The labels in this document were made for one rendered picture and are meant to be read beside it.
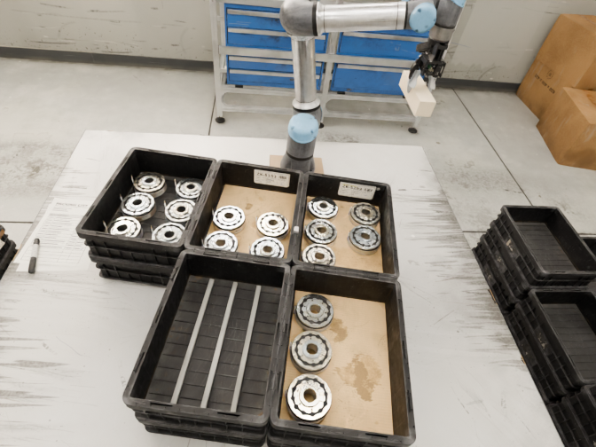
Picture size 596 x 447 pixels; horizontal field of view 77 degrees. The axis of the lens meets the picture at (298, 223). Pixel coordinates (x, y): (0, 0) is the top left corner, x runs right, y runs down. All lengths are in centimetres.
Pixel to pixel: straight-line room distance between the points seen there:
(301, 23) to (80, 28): 307
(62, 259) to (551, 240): 208
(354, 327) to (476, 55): 367
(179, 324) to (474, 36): 384
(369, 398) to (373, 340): 15
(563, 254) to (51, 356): 206
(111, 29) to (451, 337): 366
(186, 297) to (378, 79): 247
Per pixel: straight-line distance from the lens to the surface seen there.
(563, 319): 205
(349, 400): 98
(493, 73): 459
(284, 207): 129
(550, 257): 210
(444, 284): 142
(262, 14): 286
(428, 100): 150
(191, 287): 110
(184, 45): 395
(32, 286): 141
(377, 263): 120
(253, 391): 97
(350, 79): 311
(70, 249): 146
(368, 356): 104
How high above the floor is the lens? 175
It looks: 47 degrees down
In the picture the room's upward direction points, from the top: 9 degrees clockwise
